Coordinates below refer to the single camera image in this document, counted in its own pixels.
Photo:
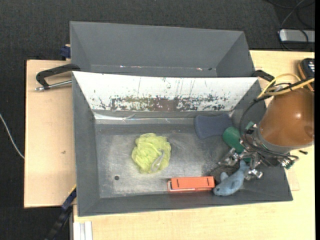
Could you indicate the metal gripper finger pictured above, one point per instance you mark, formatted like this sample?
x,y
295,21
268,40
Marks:
x,y
231,157
253,174

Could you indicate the green cup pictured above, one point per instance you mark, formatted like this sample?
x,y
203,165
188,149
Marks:
x,y
232,137

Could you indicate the light blue toy dolphin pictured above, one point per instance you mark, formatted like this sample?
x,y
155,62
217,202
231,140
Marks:
x,y
230,184

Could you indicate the orange flat block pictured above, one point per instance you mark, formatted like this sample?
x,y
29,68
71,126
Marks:
x,y
192,182

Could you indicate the yellow-green mesh bath sponge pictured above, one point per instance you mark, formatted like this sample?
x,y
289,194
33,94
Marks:
x,y
150,151

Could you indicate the grey metal bin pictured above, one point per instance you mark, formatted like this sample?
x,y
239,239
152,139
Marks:
x,y
155,49

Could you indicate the pale brown flat board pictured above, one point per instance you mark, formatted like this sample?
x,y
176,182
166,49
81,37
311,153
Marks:
x,y
48,134

